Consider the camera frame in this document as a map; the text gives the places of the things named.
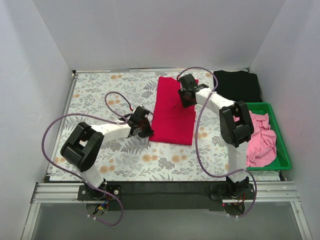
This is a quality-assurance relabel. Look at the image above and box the folded black t shirt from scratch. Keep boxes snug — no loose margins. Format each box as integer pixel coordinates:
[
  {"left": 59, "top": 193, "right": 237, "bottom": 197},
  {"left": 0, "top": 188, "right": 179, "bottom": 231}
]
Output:
[{"left": 214, "top": 70, "right": 263, "bottom": 103}]

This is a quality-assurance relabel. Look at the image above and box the aluminium frame rail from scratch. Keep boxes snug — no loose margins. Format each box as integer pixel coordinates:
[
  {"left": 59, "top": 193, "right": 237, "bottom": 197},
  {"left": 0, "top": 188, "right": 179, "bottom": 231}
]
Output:
[{"left": 31, "top": 181, "right": 302, "bottom": 222}]

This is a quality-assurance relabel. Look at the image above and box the red t shirt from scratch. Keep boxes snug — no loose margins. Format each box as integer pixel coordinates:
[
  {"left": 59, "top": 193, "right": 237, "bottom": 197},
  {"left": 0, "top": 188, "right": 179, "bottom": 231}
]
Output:
[{"left": 149, "top": 76, "right": 196, "bottom": 146}]

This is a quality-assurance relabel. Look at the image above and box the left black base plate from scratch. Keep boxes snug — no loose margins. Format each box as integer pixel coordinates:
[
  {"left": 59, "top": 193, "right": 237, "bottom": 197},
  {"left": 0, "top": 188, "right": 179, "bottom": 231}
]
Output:
[{"left": 77, "top": 184, "right": 122, "bottom": 201}]

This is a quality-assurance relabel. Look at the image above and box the pink t shirt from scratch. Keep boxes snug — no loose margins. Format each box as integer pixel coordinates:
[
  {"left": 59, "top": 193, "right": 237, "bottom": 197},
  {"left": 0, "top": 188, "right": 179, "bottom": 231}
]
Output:
[{"left": 246, "top": 111, "right": 277, "bottom": 168}]

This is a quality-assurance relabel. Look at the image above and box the green plastic bin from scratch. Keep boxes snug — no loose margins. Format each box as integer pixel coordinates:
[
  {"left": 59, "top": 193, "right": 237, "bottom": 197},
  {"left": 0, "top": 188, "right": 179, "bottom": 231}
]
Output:
[{"left": 247, "top": 102, "right": 292, "bottom": 171}]

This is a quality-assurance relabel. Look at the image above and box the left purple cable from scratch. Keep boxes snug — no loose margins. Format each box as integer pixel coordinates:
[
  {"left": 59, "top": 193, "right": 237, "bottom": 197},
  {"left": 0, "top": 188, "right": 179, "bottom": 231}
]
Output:
[{"left": 41, "top": 91, "right": 124, "bottom": 227}]

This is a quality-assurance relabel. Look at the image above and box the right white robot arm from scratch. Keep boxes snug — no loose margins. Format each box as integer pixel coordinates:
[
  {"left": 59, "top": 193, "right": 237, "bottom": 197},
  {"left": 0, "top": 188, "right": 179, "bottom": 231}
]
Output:
[{"left": 177, "top": 74, "right": 254, "bottom": 199}]

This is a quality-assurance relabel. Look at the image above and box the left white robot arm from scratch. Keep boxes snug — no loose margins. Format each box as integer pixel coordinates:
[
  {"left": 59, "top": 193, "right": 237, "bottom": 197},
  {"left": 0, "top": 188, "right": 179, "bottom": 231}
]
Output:
[{"left": 60, "top": 105, "right": 154, "bottom": 200}]

